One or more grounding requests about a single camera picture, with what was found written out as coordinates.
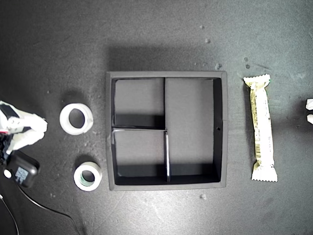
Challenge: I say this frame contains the large white tape roll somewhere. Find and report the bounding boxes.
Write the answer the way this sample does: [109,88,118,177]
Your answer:
[59,103,94,135]

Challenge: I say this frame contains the thin white cable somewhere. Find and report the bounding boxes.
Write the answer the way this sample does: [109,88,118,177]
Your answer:
[0,194,20,235]

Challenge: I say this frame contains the black tray with wells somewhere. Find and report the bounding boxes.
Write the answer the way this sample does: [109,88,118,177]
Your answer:
[105,70,228,191]

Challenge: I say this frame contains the cream snack bar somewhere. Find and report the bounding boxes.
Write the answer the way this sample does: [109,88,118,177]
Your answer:
[243,74,279,182]

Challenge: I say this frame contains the black camera cable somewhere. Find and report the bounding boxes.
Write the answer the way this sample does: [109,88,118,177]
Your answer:
[16,180,83,235]

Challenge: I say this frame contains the small white tape roll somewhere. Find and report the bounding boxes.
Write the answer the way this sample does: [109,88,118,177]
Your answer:
[73,161,103,192]

